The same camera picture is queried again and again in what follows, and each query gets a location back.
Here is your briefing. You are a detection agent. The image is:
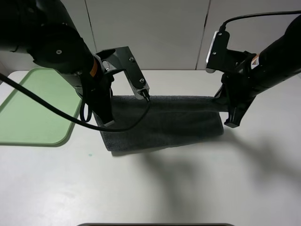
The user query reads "light green plastic tray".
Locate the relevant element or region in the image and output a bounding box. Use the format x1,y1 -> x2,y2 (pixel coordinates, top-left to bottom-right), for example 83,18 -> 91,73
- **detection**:
0,68 -> 81,147

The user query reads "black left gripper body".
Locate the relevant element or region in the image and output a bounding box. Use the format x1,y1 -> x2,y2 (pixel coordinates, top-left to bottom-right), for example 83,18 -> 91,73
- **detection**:
82,68 -> 113,111

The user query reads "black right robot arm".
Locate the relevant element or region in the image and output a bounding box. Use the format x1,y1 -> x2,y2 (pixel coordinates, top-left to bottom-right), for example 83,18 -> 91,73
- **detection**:
206,16 -> 301,128

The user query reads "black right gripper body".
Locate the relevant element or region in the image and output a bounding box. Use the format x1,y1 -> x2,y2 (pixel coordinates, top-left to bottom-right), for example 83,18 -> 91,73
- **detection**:
221,70 -> 255,111

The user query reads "black right camera cable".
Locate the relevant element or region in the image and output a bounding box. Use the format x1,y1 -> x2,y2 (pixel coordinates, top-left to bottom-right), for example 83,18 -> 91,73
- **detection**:
219,10 -> 301,32

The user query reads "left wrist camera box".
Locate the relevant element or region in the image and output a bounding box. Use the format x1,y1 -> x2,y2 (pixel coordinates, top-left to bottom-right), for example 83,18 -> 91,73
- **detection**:
97,46 -> 150,101

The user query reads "black left camera cable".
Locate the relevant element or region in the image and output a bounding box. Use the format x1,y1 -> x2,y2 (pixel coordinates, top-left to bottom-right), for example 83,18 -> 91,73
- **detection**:
0,73 -> 151,132

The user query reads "grey towel with orange dots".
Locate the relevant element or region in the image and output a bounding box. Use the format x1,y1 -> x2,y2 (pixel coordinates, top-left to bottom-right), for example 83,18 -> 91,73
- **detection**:
101,96 -> 228,153

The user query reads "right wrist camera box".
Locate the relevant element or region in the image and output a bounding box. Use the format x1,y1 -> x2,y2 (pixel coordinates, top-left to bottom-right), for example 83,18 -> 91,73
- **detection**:
206,30 -> 256,73

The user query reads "black camera cable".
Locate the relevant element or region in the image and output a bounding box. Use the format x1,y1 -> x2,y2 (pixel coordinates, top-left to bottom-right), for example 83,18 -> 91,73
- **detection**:
219,10 -> 301,32
0,73 -> 151,132

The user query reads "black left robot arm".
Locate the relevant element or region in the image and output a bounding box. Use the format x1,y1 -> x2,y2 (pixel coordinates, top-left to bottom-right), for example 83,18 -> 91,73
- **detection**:
0,0 -> 114,126

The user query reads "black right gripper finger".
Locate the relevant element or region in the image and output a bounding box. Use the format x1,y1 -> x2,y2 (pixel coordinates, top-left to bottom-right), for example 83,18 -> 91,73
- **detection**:
211,84 -> 229,111
224,99 -> 252,128

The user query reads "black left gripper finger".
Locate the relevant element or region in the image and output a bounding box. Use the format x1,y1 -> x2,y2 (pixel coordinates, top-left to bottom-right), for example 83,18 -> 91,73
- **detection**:
94,94 -> 115,126

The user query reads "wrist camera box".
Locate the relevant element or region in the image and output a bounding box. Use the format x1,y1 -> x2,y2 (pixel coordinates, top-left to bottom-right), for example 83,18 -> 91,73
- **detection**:
206,30 -> 256,73
97,46 -> 150,101

